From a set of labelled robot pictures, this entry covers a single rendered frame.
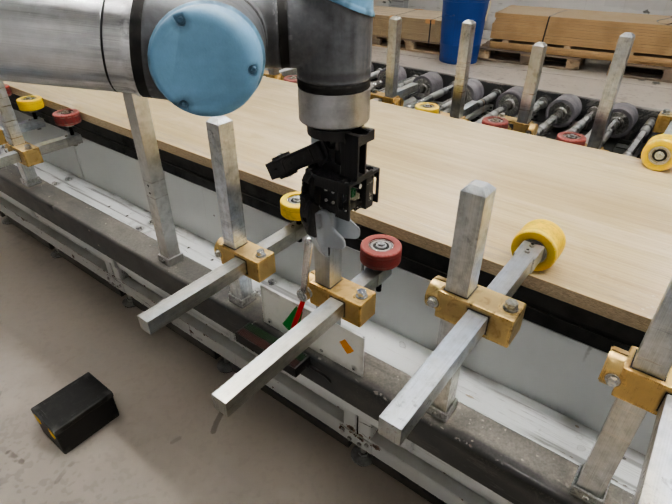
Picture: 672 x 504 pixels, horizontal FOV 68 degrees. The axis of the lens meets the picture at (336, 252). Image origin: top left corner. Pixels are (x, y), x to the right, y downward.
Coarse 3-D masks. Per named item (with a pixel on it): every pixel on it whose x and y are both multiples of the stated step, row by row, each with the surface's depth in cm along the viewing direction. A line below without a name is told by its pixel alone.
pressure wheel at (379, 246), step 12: (372, 240) 96; (384, 240) 96; (396, 240) 96; (360, 252) 95; (372, 252) 92; (384, 252) 92; (396, 252) 92; (372, 264) 93; (384, 264) 92; (396, 264) 94
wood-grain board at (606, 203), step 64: (128, 128) 150; (192, 128) 150; (256, 128) 150; (384, 128) 150; (448, 128) 150; (384, 192) 114; (448, 192) 114; (512, 192) 114; (576, 192) 114; (640, 192) 114; (448, 256) 97; (512, 256) 92; (576, 256) 92; (640, 256) 92; (640, 320) 79
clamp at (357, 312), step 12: (312, 276) 92; (312, 288) 91; (324, 288) 89; (336, 288) 89; (348, 288) 89; (312, 300) 93; (324, 300) 90; (348, 300) 86; (360, 300) 86; (372, 300) 88; (348, 312) 88; (360, 312) 86; (372, 312) 90; (360, 324) 87
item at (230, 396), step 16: (368, 272) 95; (384, 272) 96; (368, 288) 93; (336, 304) 87; (304, 320) 83; (320, 320) 83; (336, 320) 87; (288, 336) 80; (304, 336) 80; (272, 352) 77; (288, 352) 78; (256, 368) 74; (272, 368) 76; (224, 384) 72; (240, 384) 72; (256, 384) 74; (224, 400) 69; (240, 400) 72
